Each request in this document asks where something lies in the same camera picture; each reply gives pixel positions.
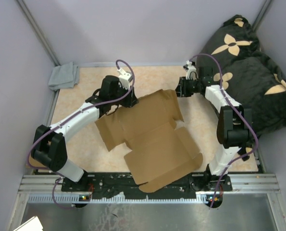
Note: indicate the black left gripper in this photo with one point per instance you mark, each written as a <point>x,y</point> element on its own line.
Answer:
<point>131,100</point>

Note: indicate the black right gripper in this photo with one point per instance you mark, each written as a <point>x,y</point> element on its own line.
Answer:
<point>181,90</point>

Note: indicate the brown cardboard box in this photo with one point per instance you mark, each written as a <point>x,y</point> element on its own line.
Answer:
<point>161,153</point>

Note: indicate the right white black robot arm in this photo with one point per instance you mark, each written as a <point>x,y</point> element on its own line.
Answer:
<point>232,133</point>

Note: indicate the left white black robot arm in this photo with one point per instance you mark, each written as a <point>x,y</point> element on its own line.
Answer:
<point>49,147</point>

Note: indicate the black flower pattern pillow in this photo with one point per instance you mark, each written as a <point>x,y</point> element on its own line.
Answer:
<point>247,74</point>

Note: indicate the light blue folded cloth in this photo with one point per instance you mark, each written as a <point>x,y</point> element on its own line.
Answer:
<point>64,77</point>

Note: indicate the small brown cardboard piece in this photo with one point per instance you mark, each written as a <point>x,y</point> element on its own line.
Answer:
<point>33,162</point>

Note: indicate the white paper sheet corner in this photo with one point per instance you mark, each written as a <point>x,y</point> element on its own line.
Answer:
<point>33,224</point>

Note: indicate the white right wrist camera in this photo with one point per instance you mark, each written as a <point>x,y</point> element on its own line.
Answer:
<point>191,72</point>

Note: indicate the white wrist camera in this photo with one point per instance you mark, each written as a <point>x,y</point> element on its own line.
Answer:
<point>191,72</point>
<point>125,78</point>

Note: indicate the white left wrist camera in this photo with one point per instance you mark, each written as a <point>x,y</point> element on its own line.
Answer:
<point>125,78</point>

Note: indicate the right grey aluminium frame post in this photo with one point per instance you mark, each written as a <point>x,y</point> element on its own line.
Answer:
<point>261,14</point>

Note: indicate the grey aluminium frame post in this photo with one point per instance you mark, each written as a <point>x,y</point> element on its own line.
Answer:
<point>38,31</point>
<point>261,14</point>

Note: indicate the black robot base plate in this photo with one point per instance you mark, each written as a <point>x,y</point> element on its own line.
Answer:
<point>108,185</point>

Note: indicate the aluminium rail front frame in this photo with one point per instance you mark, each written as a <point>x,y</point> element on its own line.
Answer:
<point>47,188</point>

